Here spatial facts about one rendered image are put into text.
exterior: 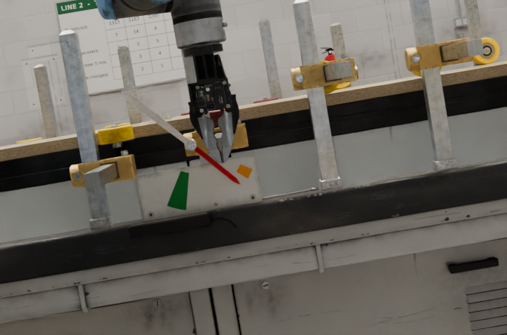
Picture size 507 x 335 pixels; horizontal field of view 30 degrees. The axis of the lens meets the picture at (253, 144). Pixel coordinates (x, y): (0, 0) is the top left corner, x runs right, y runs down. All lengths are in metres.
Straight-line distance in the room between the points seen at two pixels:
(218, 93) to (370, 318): 0.88
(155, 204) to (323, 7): 7.27
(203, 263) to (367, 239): 0.36
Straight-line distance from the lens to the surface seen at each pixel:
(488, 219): 2.12
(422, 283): 2.35
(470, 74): 2.29
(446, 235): 2.11
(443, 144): 2.06
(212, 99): 1.67
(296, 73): 2.01
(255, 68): 9.14
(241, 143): 2.01
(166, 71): 9.15
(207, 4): 1.68
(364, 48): 9.22
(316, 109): 2.02
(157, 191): 2.03
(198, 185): 2.02
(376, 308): 2.34
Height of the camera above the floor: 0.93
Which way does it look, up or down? 3 degrees down
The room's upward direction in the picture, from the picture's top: 10 degrees counter-clockwise
